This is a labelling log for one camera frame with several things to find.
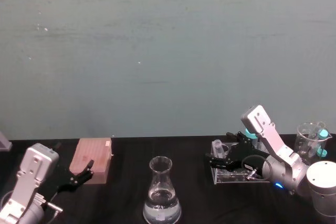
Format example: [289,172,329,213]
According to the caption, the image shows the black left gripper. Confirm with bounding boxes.
[38,142,95,201]

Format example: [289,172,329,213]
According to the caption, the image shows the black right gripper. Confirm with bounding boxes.
[208,131,270,180]

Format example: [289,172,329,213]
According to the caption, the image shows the clear uncapped plastic tube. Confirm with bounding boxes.
[212,140,224,158]

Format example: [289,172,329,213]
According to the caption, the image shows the pink ribbed box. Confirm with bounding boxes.
[69,137,114,184]

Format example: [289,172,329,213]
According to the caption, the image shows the clear acrylic tube rack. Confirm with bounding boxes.
[209,141,271,184]

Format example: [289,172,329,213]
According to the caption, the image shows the black table cloth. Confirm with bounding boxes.
[0,136,336,224]

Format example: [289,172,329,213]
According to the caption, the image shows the clear glass beaker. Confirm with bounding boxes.
[293,122,333,162]

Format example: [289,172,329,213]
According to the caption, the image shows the clear glass conical flask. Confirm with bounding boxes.
[142,156,182,223]

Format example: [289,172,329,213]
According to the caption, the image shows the right gripper cable with plug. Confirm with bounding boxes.
[240,154,274,182]

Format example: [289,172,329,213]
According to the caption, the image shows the gripper cable with plug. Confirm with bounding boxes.
[43,199,64,216]
[240,154,274,182]

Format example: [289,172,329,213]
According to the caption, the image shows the left gripper cable with plug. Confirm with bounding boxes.
[43,199,64,216]

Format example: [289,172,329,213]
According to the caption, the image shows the pale grey-green wall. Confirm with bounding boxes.
[0,0,336,141]

